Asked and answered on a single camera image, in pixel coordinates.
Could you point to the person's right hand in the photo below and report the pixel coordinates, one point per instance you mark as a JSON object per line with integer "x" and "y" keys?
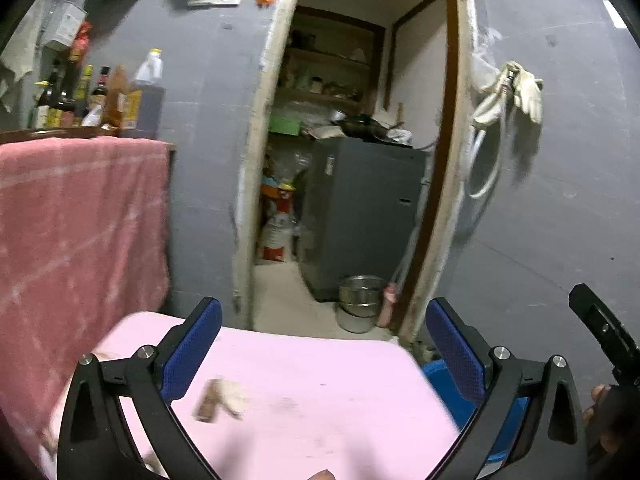
{"x": 600, "y": 418}

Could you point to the white rubber gloves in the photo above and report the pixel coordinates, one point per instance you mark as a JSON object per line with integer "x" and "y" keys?
{"x": 511, "y": 80}

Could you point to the blue plastic basin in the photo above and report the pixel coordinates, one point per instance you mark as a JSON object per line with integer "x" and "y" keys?
{"x": 461, "y": 410}

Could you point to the red white rice bag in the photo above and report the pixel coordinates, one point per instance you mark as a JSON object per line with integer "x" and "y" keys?
{"x": 276, "y": 238}

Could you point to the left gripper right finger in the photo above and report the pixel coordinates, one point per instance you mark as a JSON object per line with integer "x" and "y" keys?
{"x": 550, "y": 441}

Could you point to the dark sauce bottle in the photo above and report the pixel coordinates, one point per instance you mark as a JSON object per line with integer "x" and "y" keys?
{"x": 96, "y": 100}

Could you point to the yellow sauce bottle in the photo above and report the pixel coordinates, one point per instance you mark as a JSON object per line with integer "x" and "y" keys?
{"x": 81, "y": 95}

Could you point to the grey small refrigerator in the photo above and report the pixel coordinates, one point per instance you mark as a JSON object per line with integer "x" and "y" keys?
{"x": 359, "y": 211}

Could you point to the steel pot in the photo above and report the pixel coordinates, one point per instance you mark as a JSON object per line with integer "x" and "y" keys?
{"x": 359, "y": 304}

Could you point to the white wall box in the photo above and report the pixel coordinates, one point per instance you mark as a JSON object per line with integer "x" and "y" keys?
{"x": 63, "y": 26}

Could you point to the pink bottle on floor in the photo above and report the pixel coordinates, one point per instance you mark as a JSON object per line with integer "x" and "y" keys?
{"x": 390, "y": 294}

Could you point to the large oil jug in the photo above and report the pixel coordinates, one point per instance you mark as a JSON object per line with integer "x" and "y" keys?
{"x": 145, "y": 99}

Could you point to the pink floral table cloth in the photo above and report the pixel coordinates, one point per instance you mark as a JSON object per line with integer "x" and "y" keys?
{"x": 264, "y": 406}

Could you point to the beige hanging cloth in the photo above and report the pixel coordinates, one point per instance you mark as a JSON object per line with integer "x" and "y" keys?
{"x": 17, "y": 58}

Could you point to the pink checked towel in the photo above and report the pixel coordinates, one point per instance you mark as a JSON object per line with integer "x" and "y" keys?
{"x": 83, "y": 244}

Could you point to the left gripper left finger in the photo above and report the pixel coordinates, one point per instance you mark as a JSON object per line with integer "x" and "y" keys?
{"x": 95, "y": 441}

